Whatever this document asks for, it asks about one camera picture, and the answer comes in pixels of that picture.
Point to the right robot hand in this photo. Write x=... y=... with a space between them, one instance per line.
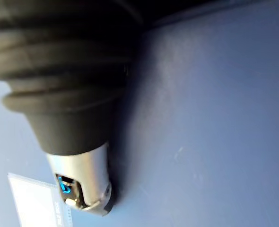
x=59 y=71

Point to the blue file box folder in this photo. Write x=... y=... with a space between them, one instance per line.
x=201 y=130

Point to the white spine label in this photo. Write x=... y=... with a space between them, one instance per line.
x=30 y=201

